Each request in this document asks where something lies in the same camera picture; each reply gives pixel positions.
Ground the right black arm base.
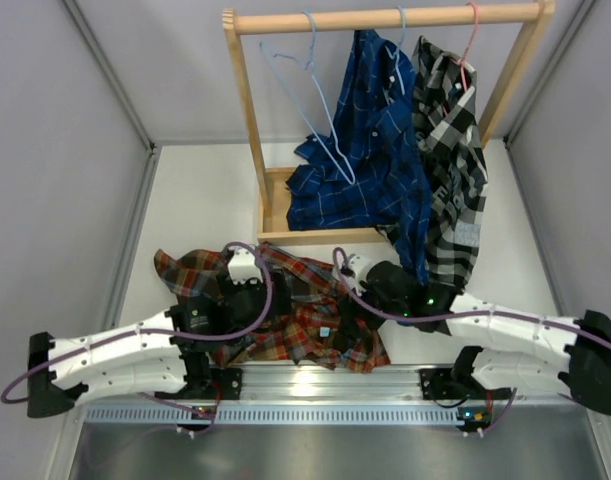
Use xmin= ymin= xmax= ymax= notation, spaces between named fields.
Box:
xmin=419 ymin=346 xmax=516 ymax=438

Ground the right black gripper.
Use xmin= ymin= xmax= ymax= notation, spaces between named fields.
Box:
xmin=337 ymin=282 xmax=409 ymax=343

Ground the red brown plaid shirt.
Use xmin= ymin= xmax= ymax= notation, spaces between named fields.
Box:
xmin=153 ymin=242 xmax=390 ymax=373

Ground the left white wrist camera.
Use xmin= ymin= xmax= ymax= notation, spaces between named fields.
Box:
xmin=227 ymin=247 xmax=264 ymax=285

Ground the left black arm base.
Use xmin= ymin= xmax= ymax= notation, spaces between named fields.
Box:
xmin=154 ymin=364 xmax=244 ymax=437

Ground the pink wire hanger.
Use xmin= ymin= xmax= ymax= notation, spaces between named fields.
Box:
xmin=449 ymin=1 xmax=480 ymax=93

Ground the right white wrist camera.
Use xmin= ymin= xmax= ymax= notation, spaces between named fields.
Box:
xmin=339 ymin=254 xmax=374 ymax=296

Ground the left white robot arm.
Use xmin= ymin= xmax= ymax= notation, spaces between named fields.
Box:
xmin=27 ymin=270 xmax=291 ymax=419

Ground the blue plaid shirt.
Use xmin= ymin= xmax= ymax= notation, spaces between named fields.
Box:
xmin=286 ymin=28 xmax=434 ymax=286

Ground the empty light blue hanger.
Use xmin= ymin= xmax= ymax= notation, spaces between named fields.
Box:
xmin=258 ymin=10 xmax=357 ymax=185

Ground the aluminium mounting rail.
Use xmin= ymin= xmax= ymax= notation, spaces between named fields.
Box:
xmin=82 ymin=363 xmax=606 ymax=426

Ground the wooden clothes rack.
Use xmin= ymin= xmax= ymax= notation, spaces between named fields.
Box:
xmin=222 ymin=1 xmax=555 ymax=246

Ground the blue hanger with shirt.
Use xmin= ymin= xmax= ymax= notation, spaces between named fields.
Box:
xmin=388 ymin=6 xmax=407 ymax=95

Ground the black white plaid shirt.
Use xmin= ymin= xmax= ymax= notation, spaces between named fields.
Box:
xmin=384 ymin=34 xmax=490 ymax=296

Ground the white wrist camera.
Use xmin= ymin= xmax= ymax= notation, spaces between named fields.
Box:
xmin=227 ymin=247 xmax=264 ymax=285
xmin=339 ymin=254 xmax=374 ymax=296

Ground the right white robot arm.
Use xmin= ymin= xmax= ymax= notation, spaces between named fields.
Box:
xmin=333 ymin=255 xmax=611 ymax=416

